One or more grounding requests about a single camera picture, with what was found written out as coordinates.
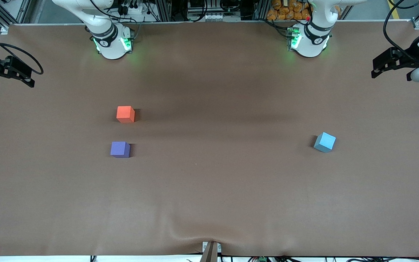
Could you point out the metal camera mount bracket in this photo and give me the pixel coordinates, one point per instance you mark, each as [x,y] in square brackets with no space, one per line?
[210,253]

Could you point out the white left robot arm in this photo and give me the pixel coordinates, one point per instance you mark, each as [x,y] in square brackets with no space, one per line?
[309,47]

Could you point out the brown table mat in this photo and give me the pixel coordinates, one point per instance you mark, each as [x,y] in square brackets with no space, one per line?
[209,189]

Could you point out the light blue foam block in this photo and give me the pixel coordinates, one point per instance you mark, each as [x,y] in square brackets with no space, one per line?
[324,142]

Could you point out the white terminal block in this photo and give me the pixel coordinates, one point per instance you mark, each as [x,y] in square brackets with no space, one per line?
[215,16]

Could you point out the purple foam block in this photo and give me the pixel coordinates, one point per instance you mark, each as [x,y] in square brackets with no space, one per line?
[119,149]

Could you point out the bag of orange items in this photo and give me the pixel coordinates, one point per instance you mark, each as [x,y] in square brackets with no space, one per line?
[286,11]

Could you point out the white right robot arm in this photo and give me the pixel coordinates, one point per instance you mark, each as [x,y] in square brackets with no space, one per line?
[111,47]

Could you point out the orange foam block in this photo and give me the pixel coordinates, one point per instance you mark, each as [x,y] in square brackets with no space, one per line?
[125,114]

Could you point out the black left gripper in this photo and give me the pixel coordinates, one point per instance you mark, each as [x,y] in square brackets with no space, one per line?
[412,57]

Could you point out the green plug connector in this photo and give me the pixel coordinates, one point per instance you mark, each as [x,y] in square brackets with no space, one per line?
[262,259]

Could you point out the white power strip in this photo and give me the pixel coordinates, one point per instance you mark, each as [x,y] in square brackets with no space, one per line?
[135,10]

